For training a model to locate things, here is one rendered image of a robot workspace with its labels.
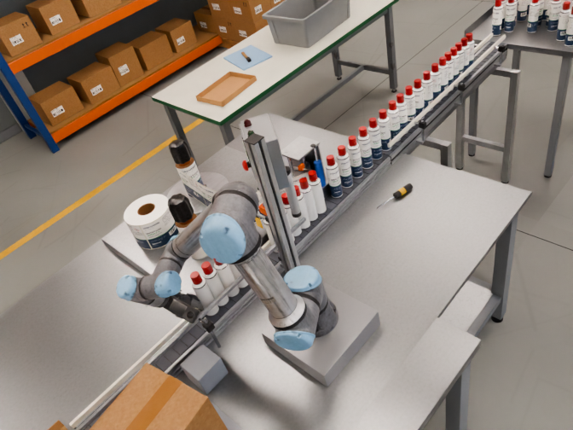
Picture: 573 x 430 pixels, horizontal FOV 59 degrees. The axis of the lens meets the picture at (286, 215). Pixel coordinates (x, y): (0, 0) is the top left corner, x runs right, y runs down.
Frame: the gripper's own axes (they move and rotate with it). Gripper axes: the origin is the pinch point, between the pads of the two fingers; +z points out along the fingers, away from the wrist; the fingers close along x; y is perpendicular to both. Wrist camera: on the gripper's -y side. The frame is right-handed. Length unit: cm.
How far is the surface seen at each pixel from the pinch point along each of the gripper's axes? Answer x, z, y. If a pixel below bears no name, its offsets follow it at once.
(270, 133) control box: -62, -27, -14
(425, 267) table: -51, 42, -50
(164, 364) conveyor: 21.1, -5.9, -1.6
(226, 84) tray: -114, 81, 144
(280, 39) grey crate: -168, 108, 148
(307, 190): -58, 21, -1
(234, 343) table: 4.9, 9.2, -12.5
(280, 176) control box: -52, -16, -17
